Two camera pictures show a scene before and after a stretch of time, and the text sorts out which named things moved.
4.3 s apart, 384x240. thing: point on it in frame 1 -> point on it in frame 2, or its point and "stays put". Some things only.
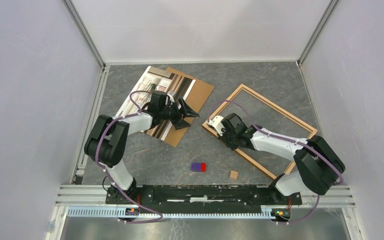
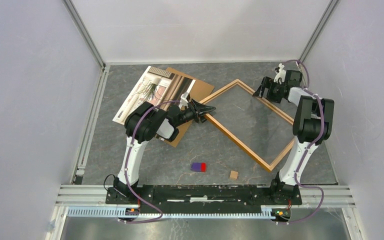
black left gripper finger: (178, 123) -> (203, 118)
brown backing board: (196, 98) stays put
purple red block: (198, 167) stays put
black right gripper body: (229, 138) -> (276, 88)
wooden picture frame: (274, 176) -> (266, 103)
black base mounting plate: (262, 195) stays put
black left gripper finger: (185, 111) -> (200, 108)
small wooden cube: (234, 175) stays put
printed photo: (156, 79) stays put
